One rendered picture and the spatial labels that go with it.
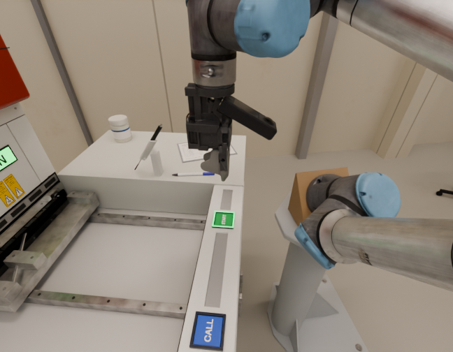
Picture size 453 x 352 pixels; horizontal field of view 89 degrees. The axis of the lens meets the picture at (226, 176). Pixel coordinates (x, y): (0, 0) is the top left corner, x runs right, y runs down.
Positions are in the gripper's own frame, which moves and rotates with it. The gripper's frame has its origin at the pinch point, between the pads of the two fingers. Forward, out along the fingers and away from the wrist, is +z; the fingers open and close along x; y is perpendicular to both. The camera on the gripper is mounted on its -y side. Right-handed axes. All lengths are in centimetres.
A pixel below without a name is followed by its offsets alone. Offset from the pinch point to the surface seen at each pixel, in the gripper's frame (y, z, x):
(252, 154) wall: -12, 106, -190
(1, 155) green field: 58, 0, -3
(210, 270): 2.1, 15.1, 14.4
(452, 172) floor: -225, 111, -180
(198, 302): 3.5, 14.7, 21.3
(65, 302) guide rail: 37.1, 26.3, 19.0
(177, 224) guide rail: 17.0, 26.7, -8.0
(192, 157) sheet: 15.2, 13.9, -29.4
